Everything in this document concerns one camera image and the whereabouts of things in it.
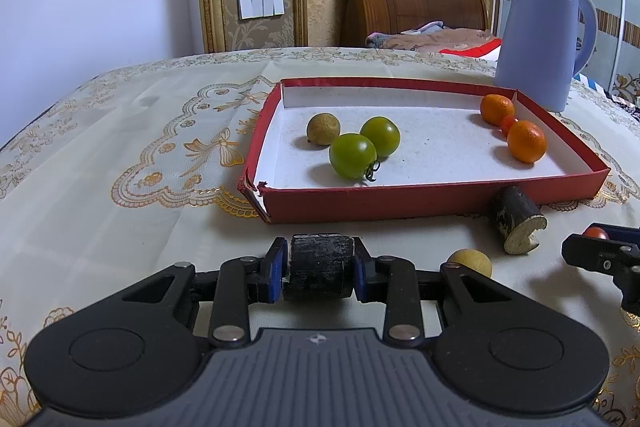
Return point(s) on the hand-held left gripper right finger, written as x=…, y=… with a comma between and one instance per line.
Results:
x=359, y=277

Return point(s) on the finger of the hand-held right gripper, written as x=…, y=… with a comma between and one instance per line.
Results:
x=625, y=232
x=595, y=254

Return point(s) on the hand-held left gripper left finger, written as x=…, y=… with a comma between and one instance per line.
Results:
x=272, y=274

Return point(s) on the red cherry tomato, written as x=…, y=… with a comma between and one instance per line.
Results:
x=509, y=124
x=597, y=232

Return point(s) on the dark sugarcane piece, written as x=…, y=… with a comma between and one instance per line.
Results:
x=320, y=264
x=515, y=217

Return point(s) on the green tomato with stem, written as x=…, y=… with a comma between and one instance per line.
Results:
x=352, y=156

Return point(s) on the small orange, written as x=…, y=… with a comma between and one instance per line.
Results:
x=526, y=142
x=497, y=108

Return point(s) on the red cardboard box tray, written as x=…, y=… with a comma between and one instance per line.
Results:
x=430, y=147

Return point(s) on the yellow longan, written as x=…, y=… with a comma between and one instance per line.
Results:
x=472, y=261

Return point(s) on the brown longan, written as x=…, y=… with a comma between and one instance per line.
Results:
x=324, y=129

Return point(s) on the blue white striped cloth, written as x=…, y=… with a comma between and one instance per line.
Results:
x=590, y=83

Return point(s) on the cream embroidered tablecloth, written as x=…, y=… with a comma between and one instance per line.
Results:
x=125, y=157

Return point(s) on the blue plastic kettle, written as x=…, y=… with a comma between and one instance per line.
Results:
x=537, y=42

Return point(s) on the red and white cloth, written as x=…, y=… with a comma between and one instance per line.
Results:
x=475, y=48

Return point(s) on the pile of clothes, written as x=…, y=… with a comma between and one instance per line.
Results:
x=430, y=38

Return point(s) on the white wall switch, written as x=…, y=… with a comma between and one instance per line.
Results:
x=261, y=5

